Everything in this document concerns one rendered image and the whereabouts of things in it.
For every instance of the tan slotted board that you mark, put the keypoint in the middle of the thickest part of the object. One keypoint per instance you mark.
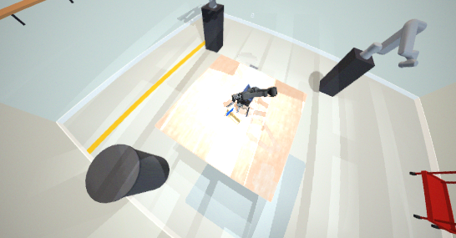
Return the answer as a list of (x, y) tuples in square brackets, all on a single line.
[(233, 117)]

